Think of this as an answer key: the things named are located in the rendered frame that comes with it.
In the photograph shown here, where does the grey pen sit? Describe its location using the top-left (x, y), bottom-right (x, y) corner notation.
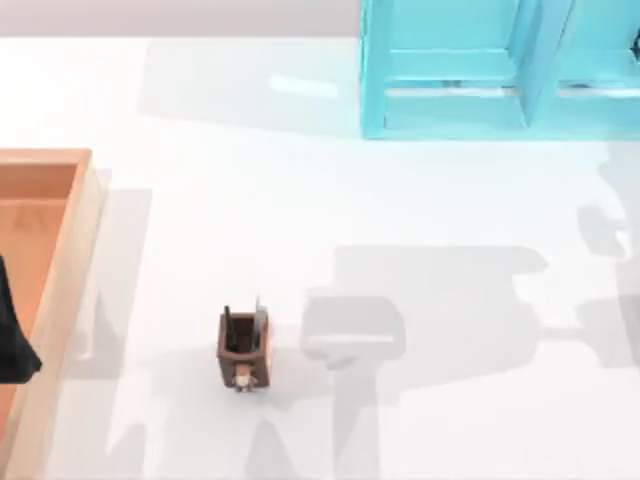
top-left (251, 294), bottom-right (267, 354)

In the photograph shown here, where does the black pen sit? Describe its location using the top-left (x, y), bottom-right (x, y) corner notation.
top-left (223, 305), bottom-right (239, 354)

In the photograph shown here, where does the brown wooden pen holder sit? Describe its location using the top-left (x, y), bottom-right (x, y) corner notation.
top-left (216, 311), bottom-right (275, 394)

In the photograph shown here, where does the light blue rack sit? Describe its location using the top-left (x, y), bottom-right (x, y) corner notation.
top-left (358, 0), bottom-right (640, 142)

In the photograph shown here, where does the shallow salmon-coloured box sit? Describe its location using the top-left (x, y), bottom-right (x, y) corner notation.
top-left (0, 148), bottom-right (107, 480)

